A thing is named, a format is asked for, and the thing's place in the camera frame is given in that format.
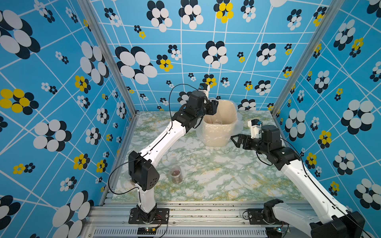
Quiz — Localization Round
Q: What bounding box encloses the green circuit board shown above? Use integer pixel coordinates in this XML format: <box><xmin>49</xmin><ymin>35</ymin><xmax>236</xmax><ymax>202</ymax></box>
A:
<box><xmin>137</xmin><ymin>227</ymin><xmax>157</xmax><ymax>236</ymax></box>
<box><xmin>266</xmin><ymin>228</ymin><xmax>287</xmax><ymax>238</ymax></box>

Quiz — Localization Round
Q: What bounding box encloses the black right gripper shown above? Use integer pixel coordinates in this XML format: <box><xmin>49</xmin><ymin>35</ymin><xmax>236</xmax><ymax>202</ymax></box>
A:
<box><xmin>231</xmin><ymin>134</ymin><xmax>269</xmax><ymax>156</ymax></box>

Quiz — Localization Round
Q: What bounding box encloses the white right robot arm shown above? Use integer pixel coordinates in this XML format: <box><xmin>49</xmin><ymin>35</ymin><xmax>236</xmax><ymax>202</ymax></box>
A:
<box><xmin>231</xmin><ymin>125</ymin><xmax>365</xmax><ymax>238</ymax></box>

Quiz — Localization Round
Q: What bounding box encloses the aluminium frame post right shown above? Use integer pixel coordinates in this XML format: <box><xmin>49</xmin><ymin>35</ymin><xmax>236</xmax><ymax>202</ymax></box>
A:
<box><xmin>271</xmin><ymin>0</ymin><xmax>345</xmax><ymax>118</ymax></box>

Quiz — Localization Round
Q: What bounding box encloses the aluminium frame post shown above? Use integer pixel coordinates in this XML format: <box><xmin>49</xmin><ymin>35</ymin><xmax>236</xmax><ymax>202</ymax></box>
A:
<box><xmin>78</xmin><ymin>0</ymin><xmax>138</xmax><ymax>117</ymax></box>
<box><xmin>271</xmin><ymin>0</ymin><xmax>345</xmax><ymax>118</ymax></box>

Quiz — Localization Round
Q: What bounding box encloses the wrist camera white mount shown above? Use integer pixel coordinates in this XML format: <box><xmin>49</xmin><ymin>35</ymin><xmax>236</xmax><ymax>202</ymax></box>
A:
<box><xmin>248</xmin><ymin>119</ymin><xmax>262</xmax><ymax>139</ymax></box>
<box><xmin>198</xmin><ymin>83</ymin><xmax>210</xmax><ymax>98</ymax></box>

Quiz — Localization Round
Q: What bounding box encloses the aluminium frame post left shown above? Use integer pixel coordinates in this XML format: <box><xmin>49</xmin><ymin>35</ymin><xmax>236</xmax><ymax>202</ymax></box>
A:
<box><xmin>78</xmin><ymin>0</ymin><xmax>138</xmax><ymax>117</ymax></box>

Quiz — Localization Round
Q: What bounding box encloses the right green circuit board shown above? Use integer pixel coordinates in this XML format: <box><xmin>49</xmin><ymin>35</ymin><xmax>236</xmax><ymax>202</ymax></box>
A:
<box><xmin>266</xmin><ymin>228</ymin><xmax>287</xmax><ymax>238</ymax></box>

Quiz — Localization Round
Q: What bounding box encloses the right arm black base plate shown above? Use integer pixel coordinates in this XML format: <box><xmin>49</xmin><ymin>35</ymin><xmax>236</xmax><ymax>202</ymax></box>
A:
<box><xmin>244</xmin><ymin>208</ymin><xmax>287</xmax><ymax>226</ymax></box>

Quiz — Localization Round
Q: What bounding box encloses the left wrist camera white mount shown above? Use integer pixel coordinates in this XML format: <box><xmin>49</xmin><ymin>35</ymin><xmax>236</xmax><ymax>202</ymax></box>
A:
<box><xmin>198</xmin><ymin>83</ymin><xmax>210</xmax><ymax>98</ymax></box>

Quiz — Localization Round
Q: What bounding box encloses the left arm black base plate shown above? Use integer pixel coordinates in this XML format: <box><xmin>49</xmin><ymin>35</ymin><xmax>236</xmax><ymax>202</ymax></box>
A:
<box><xmin>128</xmin><ymin>207</ymin><xmax>170</xmax><ymax>225</ymax></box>

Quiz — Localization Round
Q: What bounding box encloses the cream plastic trash bin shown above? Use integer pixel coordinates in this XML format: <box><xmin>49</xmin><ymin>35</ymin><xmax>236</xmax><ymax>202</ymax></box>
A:
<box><xmin>202</xmin><ymin>99</ymin><xmax>239</xmax><ymax>147</ymax></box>

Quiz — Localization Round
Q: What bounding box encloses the clear plastic bin liner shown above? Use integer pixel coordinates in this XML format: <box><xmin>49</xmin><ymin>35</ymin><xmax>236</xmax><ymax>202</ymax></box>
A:
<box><xmin>195</xmin><ymin>100</ymin><xmax>244</xmax><ymax>147</ymax></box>

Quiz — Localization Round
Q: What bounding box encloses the clear jar with dried flowers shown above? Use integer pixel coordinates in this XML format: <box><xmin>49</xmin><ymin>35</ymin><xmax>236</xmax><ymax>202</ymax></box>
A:
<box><xmin>170</xmin><ymin>166</ymin><xmax>183</xmax><ymax>184</ymax></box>

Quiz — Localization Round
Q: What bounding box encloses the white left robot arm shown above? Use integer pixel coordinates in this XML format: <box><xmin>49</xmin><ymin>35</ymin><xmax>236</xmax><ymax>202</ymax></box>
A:
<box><xmin>129</xmin><ymin>90</ymin><xmax>219</xmax><ymax>223</ymax></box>

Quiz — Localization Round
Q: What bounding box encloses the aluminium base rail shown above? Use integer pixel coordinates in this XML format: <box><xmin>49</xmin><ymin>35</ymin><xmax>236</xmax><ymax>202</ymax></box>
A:
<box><xmin>80</xmin><ymin>202</ymin><xmax>315</xmax><ymax>238</ymax></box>

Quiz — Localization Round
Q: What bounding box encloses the left green circuit board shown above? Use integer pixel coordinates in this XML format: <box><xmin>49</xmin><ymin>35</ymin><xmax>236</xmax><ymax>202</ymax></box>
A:
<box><xmin>137</xmin><ymin>227</ymin><xmax>157</xmax><ymax>236</ymax></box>

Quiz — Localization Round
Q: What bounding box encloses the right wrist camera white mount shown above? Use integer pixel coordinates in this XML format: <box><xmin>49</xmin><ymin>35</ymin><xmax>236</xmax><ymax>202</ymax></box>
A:
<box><xmin>248</xmin><ymin>119</ymin><xmax>262</xmax><ymax>139</ymax></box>

